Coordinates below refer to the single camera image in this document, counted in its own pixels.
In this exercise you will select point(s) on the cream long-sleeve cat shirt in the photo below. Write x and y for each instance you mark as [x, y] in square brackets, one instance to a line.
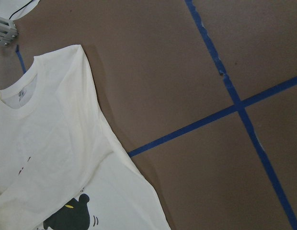
[61, 165]

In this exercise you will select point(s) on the aluminium frame post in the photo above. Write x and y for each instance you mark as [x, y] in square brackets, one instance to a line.
[8, 31]

